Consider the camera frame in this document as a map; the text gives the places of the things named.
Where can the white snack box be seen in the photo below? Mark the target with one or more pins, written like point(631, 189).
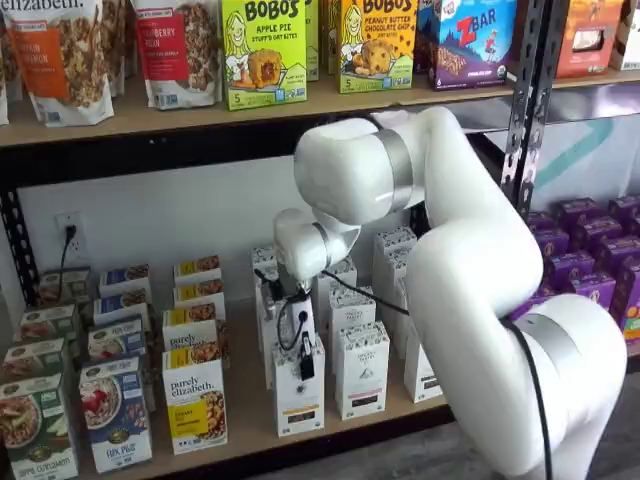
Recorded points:
point(629, 40)

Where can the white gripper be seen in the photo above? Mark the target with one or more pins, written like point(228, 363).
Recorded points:
point(301, 320)

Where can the green oatmeal box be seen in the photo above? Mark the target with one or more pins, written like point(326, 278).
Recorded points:
point(47, 322)
point(35, 430)
point(30, 357)
point(65, 282)

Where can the white wall outlet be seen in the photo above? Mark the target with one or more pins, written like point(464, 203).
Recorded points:
point(75, 222)

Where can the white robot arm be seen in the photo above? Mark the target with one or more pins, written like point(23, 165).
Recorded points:
point(475, 250)

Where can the purple Annie's box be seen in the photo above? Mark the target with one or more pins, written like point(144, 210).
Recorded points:
point(541, 222)
point(597, 230)
point(627, 295)
point(567, 267)
point(617, 252)
point(625, 206)
point(580, 210)
point(592, 292)
point(550, 242)
point(525, 307)

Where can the red label granola bag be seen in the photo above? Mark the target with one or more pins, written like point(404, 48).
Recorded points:
point(180, 55)

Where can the white box dark strip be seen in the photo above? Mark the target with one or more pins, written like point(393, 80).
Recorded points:
point(422, 370)
point(397, 335)
point(392, 237)
point(400, 270)

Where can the green Bobo's apple pie box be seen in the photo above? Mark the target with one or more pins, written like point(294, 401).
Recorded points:
point(262, 55)
point(312, 40)

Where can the purely elizabeth yellow label box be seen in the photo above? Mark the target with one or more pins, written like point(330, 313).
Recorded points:
point(192, 400)
point(190, 325)
point(197, 267)
point(200, 292)

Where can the yellow Bobo's peanut butter box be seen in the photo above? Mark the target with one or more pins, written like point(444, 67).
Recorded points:
point(377, 47)
point(332, 35)

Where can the orange label granola bag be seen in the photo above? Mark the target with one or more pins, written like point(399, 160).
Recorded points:
point(120, 40)
point(60, 60)

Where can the black metal rack frame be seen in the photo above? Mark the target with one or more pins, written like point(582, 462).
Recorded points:
point(150, 155)
point(590, 102)

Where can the orange snack box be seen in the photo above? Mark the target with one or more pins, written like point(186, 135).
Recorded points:
point(590, 35)

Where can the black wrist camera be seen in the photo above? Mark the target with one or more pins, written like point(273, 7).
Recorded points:
point(272, 290)

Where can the blue ZBar box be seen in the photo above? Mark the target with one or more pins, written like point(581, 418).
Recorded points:
point(470, 45)

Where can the white box pink strip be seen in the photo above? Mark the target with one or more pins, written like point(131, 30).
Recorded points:
point(350, 310)
point(362, 372)
point(340, 277)

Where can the blue oatmeal box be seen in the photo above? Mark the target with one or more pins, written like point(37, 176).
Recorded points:
point(117, 337)
point(125, 277)
point(115, 415)
point(122, 302)

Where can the white box yellow strip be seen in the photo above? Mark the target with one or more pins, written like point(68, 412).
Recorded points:
point(262, 257)
point(264, 340)
point(297, 400)

